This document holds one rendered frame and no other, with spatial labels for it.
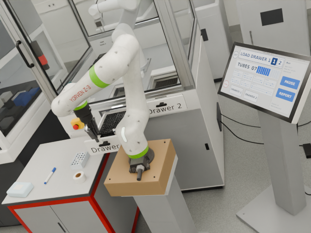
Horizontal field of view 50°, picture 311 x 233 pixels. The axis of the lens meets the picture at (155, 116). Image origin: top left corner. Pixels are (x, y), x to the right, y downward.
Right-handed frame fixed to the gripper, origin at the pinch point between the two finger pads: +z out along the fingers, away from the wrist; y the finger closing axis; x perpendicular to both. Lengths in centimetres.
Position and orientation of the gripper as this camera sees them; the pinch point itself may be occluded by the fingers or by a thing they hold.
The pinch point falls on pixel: (98, 140)
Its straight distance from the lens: 204.8
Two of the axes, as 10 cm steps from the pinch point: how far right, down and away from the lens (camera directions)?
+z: 3.2, 8.0, 5.2
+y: -1.4, 5.8, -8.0
